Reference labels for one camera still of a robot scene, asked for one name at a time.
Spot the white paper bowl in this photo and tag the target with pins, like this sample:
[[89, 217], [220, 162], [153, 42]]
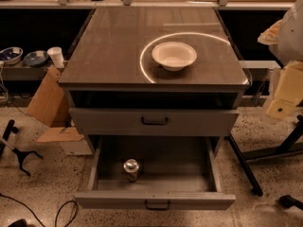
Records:
[[174, 56]]

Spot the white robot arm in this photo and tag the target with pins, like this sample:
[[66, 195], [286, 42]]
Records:
[[285, 39]]

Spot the grey drawer cabinet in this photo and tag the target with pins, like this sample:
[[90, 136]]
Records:
[[112, 66]]

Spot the closed grey upper drawer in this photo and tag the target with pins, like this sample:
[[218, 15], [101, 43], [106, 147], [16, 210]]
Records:
[[151, 122]]

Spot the open grey middle drawer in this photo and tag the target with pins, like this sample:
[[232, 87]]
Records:
[[176, 173]]

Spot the flat cardboard piece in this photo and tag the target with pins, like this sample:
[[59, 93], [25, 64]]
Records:
[[60, 134]]

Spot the brown cardboard sheet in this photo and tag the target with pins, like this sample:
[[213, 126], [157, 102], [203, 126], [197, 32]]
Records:
[[49, 104]]

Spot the white paper cup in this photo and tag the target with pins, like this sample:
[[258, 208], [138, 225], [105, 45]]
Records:
[[55, 53]]

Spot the dark blue bowl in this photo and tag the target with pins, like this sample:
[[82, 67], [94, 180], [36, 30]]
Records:
[[36, 59]]

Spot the black stand legs left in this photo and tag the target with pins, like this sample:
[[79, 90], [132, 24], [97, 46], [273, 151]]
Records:
[[21, 155]]

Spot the blue white bowl left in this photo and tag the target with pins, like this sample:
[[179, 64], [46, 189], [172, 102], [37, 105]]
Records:
[[11, 55]]

